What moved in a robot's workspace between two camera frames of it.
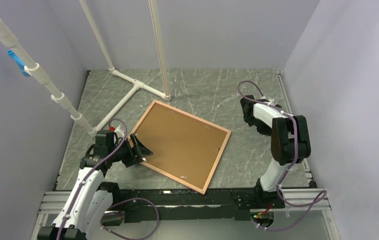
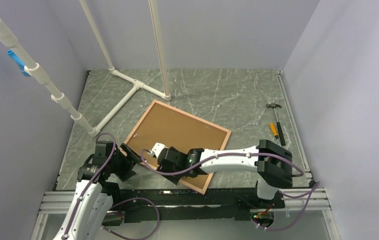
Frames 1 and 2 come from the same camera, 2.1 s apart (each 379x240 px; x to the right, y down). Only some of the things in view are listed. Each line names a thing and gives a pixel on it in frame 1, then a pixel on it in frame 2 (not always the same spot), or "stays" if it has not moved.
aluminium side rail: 314,199 stays
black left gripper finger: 137,143 -> 132,155
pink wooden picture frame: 184,148 stays
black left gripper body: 129,155 -> 120,165
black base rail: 193,204 stays
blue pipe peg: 20,65 stays
